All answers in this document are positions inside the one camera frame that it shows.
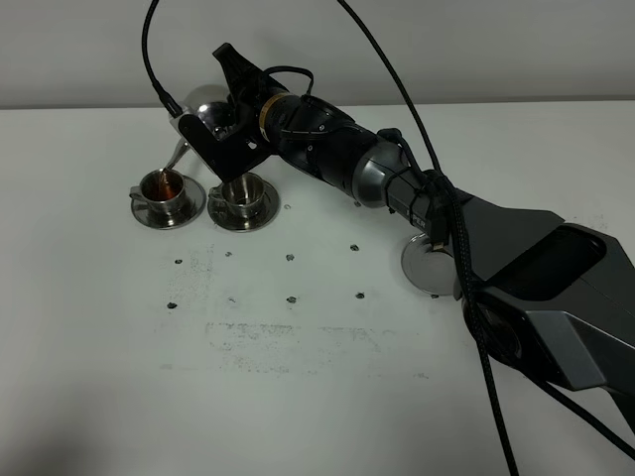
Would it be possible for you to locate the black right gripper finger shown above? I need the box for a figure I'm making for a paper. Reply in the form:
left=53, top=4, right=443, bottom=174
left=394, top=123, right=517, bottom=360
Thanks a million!
left=212, top=43, right=262, bottom=94

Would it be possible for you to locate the black braided cable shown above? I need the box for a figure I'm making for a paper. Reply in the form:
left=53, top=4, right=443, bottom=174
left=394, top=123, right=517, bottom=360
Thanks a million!
left=141, top=0, right=635, bottom=476

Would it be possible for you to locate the left steel saucer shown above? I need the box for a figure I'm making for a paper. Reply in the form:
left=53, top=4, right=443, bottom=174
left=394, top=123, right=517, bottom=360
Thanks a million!
left=130, top=177, right=206, bottom=230

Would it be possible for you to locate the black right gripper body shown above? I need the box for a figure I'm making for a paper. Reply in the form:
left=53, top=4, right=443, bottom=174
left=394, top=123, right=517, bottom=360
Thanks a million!
left=232, top=83, right=293, bottom=154

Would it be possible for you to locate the left steel teacup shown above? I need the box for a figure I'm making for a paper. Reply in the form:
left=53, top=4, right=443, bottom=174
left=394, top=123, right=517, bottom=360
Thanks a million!
left=129, top=169, right=187, bottom=214

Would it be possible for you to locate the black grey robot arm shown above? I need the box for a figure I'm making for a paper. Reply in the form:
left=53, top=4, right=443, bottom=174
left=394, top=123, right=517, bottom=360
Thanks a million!
left=214, top=44, right=634, bottom=420

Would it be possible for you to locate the steel teapot base plate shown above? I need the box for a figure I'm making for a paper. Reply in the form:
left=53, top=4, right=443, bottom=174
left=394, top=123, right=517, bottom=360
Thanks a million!
left=401, top=233, right=455, bottom=296

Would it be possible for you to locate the steel saucer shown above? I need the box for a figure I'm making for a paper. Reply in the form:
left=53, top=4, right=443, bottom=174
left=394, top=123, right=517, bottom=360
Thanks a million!
left=207, top=177, right=280, bottom=232
left=130, top=177, right=206, bottom=230

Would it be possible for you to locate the right steel teacup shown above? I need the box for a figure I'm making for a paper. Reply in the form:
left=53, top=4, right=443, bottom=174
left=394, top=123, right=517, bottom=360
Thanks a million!
left=210, top=173, right=265, bottom=219

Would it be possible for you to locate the steel teacup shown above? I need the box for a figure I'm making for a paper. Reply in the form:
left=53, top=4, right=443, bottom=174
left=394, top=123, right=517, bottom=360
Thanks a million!
left=210, top=173, right=265, bottom=219
left=129, top=169, right=187, bottom=214

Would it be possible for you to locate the stainless steel teapot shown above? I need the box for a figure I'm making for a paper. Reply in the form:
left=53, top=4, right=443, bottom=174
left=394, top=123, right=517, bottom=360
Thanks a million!
left=162, top=84, right=236, bottom=170

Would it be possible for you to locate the right steel saucer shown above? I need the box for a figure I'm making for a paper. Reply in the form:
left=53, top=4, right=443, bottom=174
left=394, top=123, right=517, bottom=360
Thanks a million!
left=207, top=177, right=280, bottom=232

